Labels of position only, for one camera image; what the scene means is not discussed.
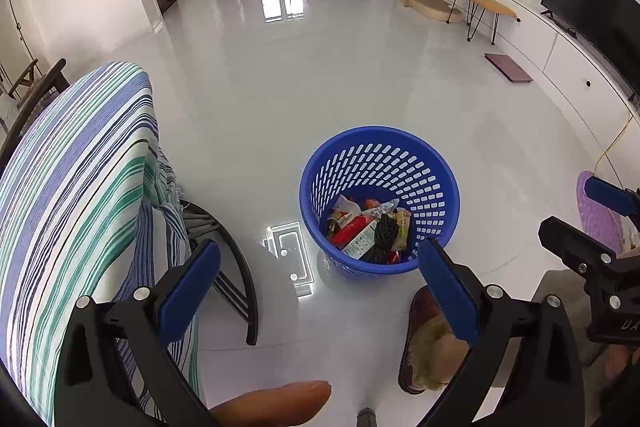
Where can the blue plastic basket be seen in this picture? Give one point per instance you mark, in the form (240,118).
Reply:
(350,264)

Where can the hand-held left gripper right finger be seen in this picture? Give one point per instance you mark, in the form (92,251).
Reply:
(447,292)

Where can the black television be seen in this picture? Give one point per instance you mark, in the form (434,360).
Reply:
(590,2)

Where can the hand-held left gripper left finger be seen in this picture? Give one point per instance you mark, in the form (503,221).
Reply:
(192,292)

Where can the low round wooden stool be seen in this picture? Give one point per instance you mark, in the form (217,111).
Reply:
(425,2)

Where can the orange white snack wrapper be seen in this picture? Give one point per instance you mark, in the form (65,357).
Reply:
(377,208)

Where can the purple perforated plastic object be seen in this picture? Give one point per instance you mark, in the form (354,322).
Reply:
(595,217)

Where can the brown floor mat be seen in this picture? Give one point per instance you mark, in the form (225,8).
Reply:
(507,67)

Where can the black mesh net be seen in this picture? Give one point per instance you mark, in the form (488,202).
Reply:
(382,234)

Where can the striped tablecloth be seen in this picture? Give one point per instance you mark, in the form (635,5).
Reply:
(75,182)

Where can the person's right hand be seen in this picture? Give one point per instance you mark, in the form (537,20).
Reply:
(620,362)

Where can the black curved table leg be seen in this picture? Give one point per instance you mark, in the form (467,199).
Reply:
(240,257)

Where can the brown fuzzy slipper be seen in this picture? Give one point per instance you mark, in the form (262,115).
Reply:
(425,357)

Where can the white television cabinet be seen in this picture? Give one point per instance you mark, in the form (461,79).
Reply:
(565,57)

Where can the white yellow oatmeal packet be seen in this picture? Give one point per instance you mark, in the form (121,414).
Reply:
(346,207)

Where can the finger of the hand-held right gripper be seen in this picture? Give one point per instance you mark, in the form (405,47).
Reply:
(607,196)
(570,242)

